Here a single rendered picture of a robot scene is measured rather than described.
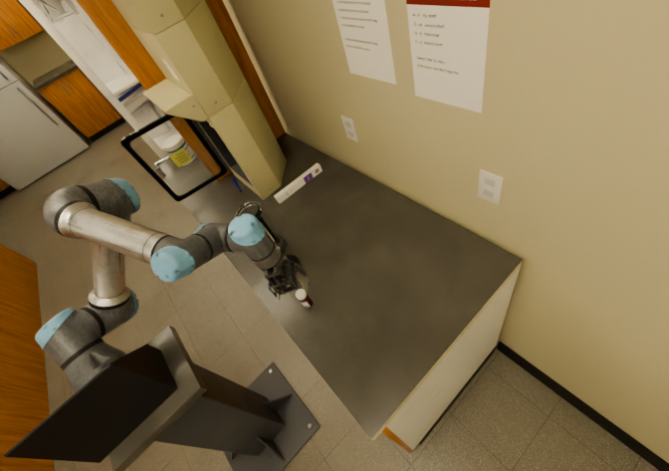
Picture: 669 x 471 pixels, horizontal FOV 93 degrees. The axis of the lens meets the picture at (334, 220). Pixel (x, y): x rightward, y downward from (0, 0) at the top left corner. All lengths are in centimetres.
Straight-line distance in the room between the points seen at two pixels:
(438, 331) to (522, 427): 100
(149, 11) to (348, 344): 118
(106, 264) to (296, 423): 134
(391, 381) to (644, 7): 93
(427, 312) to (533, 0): 80
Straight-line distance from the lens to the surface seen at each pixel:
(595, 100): 80
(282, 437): 210
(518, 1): 78
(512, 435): 196
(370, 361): 104
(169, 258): 73
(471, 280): 112
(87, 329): 127
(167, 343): 142
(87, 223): 93
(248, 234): 76
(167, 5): 128
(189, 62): 130
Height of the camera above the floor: 193
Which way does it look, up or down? 47 degrees down
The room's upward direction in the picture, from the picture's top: 24 degrees counter-clockwise
